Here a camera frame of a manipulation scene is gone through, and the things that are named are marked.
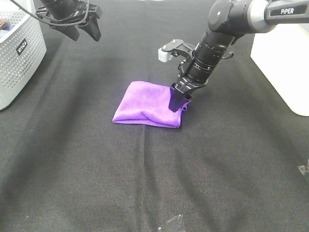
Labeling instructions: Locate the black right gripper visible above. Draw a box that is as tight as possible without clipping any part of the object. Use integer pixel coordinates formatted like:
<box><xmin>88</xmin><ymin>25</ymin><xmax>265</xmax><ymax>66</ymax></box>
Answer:
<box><xmin>169</xmin><ymin>48</ymin><xmax>209</xmax><ymax>112</ymax></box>

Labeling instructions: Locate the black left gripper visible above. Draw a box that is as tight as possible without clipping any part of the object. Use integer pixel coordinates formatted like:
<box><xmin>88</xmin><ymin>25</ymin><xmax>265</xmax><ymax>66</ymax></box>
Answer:
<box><xmin>35</xmin><ymin>0</ymin><xmax>102</xmax><ymax>42</ymax></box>

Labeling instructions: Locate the purple microfiber towel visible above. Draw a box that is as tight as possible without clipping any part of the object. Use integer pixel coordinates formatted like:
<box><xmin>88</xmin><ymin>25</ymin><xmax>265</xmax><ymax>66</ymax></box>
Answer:
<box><xmin>112</xmin><ymin>81</ymin><xmax>183</xmax><ymax>128</ymax></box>

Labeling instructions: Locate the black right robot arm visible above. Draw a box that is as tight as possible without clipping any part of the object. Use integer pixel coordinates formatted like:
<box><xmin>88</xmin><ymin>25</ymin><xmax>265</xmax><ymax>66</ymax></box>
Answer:
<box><xmin>158</xmin><ymin>0</ymin><xmax>309</xmax><ymax>112</ymax></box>

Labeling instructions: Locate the grey perforated laundry basket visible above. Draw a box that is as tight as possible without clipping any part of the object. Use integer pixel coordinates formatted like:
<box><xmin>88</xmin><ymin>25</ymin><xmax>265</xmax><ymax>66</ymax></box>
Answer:
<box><xmin>0</xmin><ymin>0</ymin><xmax>46</xmax><ymax>110</ymax></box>

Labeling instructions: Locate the brown towel in basket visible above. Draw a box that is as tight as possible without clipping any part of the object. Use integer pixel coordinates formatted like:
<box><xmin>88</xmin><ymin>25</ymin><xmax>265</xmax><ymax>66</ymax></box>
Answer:
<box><xmin>0</xmin><ymin>19</ymin><xmax>7</xmax><ymax>30</ymax></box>

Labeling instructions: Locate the black fabric table mat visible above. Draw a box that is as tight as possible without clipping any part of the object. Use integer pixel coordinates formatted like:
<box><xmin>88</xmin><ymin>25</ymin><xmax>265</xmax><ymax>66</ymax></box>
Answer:
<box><xmin>0</xmin><ymin>0</ymin><xmax>309</xmax><ymax>232</ymax></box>

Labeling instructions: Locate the white plastic bin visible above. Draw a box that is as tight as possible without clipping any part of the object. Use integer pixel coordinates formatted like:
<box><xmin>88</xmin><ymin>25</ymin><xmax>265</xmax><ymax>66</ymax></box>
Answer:
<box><xmin>251</xmin><ymin>24</ymin><xmax>309</xmax><ymax>116</ymax></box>

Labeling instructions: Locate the clear tape piece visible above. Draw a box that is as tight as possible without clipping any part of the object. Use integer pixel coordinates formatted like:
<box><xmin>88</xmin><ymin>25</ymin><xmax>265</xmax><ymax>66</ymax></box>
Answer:
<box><xmin>157</xmin><ymin>214</ymin><xmax>185</xmax><ymax>232</ymax></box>

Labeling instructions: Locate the clear tape at right edge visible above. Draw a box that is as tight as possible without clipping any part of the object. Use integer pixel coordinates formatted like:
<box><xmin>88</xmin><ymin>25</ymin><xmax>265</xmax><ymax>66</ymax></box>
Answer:
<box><xmin>298</xmin><ymin>161</ymin><xmax>309</xmax><ymax>176</ymax></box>

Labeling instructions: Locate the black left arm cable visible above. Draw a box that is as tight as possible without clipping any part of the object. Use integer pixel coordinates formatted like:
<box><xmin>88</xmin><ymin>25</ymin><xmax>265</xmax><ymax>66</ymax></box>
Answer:
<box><xmin>9</xmin><ymin>0</ymin><xmax>90</xmax><ymax>28</ymax></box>

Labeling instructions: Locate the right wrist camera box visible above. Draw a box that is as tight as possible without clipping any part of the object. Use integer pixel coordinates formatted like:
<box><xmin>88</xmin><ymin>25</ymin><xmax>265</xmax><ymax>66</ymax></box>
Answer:
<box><xmin>158</xmin><ymin>39</ymin><xmax>195</xmax><ymax>63</ymax></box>

